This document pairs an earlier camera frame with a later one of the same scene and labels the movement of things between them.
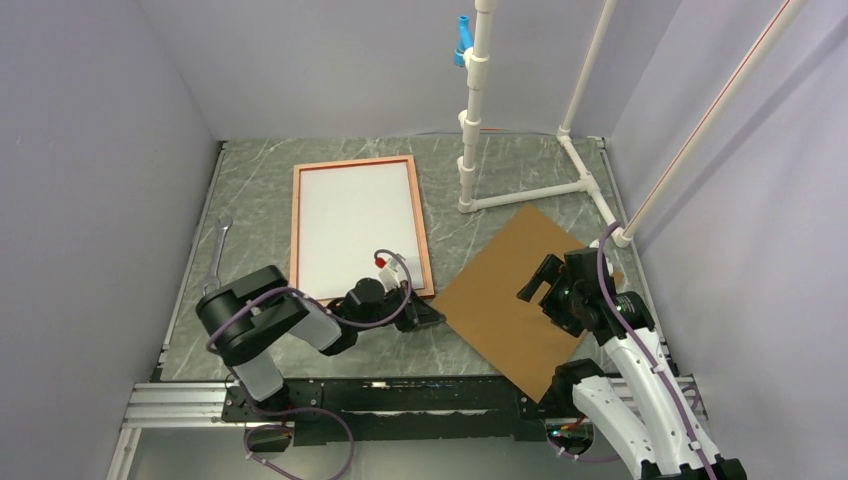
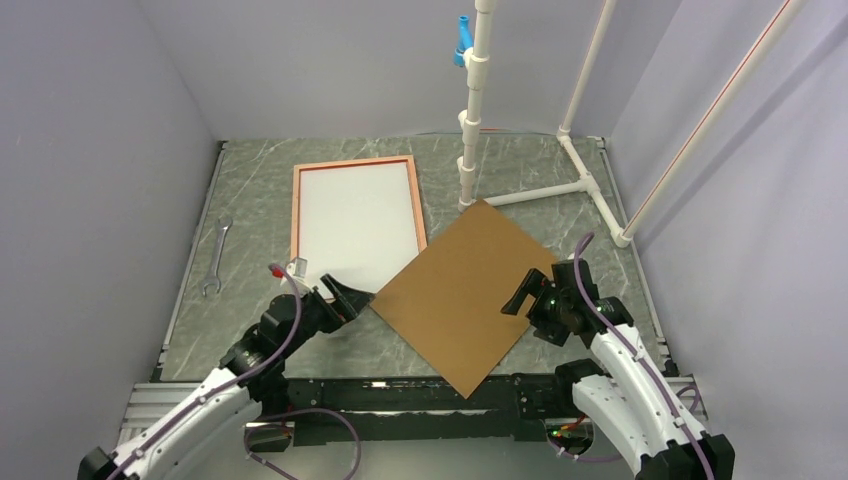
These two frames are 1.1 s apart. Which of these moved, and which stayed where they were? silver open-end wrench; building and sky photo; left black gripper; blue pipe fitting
Moved: left black gripper
Stayed: silver open-end wrench; building and sky photo; blue pipe fitting
